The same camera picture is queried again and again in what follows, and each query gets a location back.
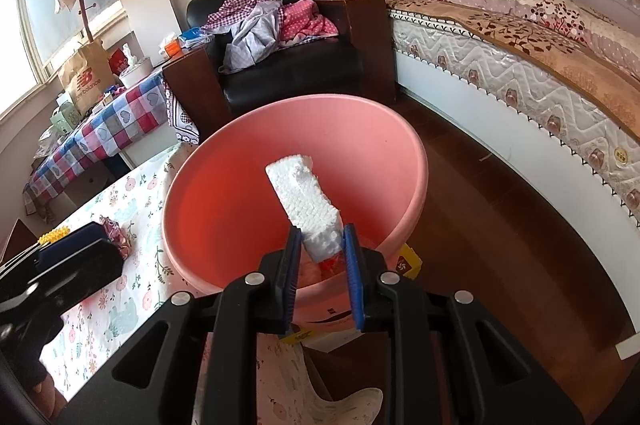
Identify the black leather armchair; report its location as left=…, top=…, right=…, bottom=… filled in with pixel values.
left=162, top=0, right=398, bottom=141

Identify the brown paper shopping bag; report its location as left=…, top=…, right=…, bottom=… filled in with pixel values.
left=56, top=40, right=118, bottom=113

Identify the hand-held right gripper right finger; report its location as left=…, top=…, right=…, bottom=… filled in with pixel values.
left=342, top=224, right=586, bottom=425

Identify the plaid heart tablecloth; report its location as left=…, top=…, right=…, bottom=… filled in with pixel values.
left=22, top=72, right=173, bottom=218

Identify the pink polka dot garment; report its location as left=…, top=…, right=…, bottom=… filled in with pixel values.
left=277, top=0, right=341, bottom=48

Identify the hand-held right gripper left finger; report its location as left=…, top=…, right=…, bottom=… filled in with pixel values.
left=57, top=225, right=305, bottom=425

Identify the yellow foam fruit net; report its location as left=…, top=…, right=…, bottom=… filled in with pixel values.
left=37, top=227, right=71, bottom=247

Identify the white foam block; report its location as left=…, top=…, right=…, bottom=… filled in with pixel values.
left=265, top=154, right=346, bottom=263

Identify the person's left hand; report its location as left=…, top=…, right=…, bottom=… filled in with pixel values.
left=27, top=375, right=68, bottom=418

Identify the purple checkered shirt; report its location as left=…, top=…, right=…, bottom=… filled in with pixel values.
left=202, top=0, right=271, bottom=33

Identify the grey lavender garment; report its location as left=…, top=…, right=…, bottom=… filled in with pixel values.
left=218, top=0, right=283, bottom=75

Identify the blue plastic packet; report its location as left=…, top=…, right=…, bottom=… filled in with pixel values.
left=179, top=26, right=211, bottom=48

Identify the dark red crumpled paper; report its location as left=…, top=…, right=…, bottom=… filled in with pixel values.
left=97, top=215, right=132, bottom=261

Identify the small red bag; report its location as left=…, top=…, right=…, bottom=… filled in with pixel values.
left=107, top=48, right=129, bottom=74

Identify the brown floral blanket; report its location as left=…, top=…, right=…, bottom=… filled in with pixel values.
left=382, top=0, right=640, bottom=141

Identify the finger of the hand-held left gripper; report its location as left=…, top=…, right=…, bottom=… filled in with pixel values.
left=30, top=237, right=124, bottom=306
left=39, top=223, right=109, bottom=257

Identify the pink plastic bucket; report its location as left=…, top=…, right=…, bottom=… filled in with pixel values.
left=161, top=94, right=429, bottom=323

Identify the green white small carton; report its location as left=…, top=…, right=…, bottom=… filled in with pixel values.
left=50, top=98, right=81, bottom=133

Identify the grey roller blind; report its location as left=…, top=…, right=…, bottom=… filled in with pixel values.
left=20, top=0, right=123, bottom=68

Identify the orange tissue pack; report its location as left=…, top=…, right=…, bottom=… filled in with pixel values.
left=159, top=32, right=183, bottom=57

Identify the white round tissue box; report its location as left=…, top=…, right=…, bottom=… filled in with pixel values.
left=119, top=45, right=152, bottom=88

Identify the white quilted mattress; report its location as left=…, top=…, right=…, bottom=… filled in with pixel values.
left=385, top=2, right=640, bottom=226

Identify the floral bear print tablecloth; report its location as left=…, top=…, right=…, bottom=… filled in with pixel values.
left=37, top=140, right=386, bottom=425

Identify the wooden coat rack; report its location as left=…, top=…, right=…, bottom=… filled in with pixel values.
left=74, top=0, right=99, bottom=47

